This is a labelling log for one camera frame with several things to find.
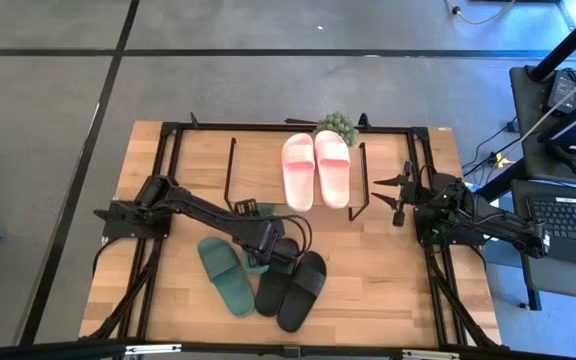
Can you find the black diagonal post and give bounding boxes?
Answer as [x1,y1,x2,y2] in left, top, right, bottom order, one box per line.
[527,0,576,82]

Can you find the black table frame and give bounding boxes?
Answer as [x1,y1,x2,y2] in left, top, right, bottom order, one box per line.
[80,112,502,349]

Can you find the black side table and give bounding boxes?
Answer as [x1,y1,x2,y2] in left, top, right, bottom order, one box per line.
[510,64,576,184]

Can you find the green succulent plant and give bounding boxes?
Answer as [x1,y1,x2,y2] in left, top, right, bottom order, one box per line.
[315,111,360,148]

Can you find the black floor cable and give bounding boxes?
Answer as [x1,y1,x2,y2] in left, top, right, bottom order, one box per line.
[460,117,524,176]

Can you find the black slide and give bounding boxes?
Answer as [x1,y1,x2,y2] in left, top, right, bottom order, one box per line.
[276,250,328,333]
[254,259,294,318]

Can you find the black rig rail silver brackets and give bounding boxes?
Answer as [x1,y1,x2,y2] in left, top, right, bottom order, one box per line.
[0,338,576,360]

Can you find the green slide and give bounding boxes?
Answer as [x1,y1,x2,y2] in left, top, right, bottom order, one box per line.
[197,236,257,319]
[240,202,279,276]

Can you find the yellow cable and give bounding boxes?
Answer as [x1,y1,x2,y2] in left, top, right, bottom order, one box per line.
[445,0,517,25]

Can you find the black power adapter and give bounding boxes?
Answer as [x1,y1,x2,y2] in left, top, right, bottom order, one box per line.
[547,69,576,114]

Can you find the pink slide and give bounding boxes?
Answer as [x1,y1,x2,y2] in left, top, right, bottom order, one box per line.
[313,129,352,210]
[281,132,316,213]

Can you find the wooden shelf black metal frame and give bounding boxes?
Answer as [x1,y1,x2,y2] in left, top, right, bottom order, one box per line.
[223,137,371,222]

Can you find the white cable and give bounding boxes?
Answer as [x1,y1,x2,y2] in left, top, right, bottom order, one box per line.
[517,59,576,144]

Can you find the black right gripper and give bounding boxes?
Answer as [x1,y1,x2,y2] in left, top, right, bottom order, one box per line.
[370,160,439,227]

